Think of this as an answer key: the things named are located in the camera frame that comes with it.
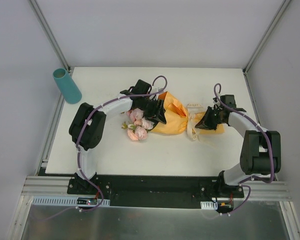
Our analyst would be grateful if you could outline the pink artificial flower bouquet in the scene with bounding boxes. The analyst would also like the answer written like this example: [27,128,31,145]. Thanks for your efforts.
[121,108,154,142]

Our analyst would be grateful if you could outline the white cable duct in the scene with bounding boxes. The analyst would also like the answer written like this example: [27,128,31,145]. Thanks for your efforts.
[32,196,111,208]
[200,201,218,211]

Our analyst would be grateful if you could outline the orange wrapping paper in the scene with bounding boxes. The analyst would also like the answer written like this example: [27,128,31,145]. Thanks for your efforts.
[151,91,225,135]

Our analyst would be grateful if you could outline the teal cylindrical vase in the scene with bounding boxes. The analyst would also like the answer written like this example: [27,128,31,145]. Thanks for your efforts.
[52,68,82,104]

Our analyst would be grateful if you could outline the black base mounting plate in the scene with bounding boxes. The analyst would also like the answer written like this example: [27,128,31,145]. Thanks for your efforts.
[67,174,244,209]

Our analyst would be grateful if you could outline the left white cable duct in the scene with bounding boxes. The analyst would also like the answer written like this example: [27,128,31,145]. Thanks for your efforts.
[32,196,111,208]

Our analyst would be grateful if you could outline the right aluminium frame post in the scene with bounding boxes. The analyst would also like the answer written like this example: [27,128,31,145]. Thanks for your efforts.
[242,0,293,76]

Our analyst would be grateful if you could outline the aluminium front rail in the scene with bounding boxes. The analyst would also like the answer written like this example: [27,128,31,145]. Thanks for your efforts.
[21,175,77,197]

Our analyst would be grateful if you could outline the cream ribbon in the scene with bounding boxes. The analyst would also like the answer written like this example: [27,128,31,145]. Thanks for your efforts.
[186,103,213,148]

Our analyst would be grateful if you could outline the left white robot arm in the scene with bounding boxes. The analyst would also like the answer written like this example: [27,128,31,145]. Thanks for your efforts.
[68,75,168,195]

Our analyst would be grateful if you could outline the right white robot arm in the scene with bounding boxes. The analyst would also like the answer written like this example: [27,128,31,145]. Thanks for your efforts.
[195,94,281,198]

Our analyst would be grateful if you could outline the right white cable duct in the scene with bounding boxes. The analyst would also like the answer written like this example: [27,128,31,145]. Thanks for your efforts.
[200,201,218,211]

